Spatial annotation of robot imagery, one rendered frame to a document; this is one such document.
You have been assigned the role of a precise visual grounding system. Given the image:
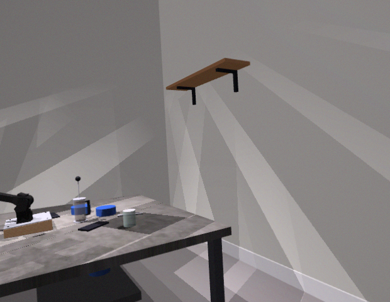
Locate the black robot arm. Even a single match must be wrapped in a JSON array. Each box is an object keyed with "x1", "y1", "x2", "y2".
[{"x1": 0, "y1": 192, "x2": 34, "y2": 224}]

